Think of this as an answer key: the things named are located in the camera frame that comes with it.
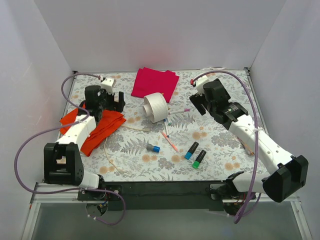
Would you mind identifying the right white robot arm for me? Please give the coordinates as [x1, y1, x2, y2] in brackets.
[189, 76, 309, 203]

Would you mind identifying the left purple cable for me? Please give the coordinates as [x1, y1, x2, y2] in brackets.
[14, 72, 127, 226]

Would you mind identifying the green capped black highlighter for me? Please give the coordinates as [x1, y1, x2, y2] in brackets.
[192, 150, 207, 169]

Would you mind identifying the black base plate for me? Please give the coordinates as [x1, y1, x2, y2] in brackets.
[77, 179, 256, 212]

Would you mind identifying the pink capped white pen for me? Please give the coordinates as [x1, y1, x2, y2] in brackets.
[168, 108, 190, 115]

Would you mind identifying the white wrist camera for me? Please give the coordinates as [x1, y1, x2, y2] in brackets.
[190, 75, 210, 96]
[100, 77, 116, 95]

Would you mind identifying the blue capped black highlighter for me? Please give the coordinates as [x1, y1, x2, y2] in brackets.
[184, 141, 199, 160]

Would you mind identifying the pink capped clear tube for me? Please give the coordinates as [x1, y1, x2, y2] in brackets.
[238, 138, 255, 156]

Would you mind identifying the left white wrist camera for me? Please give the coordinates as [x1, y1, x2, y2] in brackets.
[100, 77, 116, 95]

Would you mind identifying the salmon pink pen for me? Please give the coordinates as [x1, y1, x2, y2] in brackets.
[161, 132, 179, 153]

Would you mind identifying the beige string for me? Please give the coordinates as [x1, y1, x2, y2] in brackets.
[103, 124, 152, 175]

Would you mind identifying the orange cloth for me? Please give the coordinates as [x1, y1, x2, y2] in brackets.
[57, 109, 126, 156]

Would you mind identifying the aluminium rail frame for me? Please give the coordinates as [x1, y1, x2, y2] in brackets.
[22, 183, 312, 240]

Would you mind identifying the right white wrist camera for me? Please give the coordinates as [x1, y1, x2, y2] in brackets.
[190, 75, 210, 96]

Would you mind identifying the grey blue glue stick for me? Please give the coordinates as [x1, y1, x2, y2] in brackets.
[146, 143, 160, 153]

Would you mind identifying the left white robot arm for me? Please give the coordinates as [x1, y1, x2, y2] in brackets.
[43, 85, 126, 200]

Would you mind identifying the white round organizer container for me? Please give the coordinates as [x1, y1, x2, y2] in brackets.
[142, 92, 169, 123]

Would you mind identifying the magenta cloth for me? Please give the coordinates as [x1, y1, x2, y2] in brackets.
[131, 67, 180, 103]

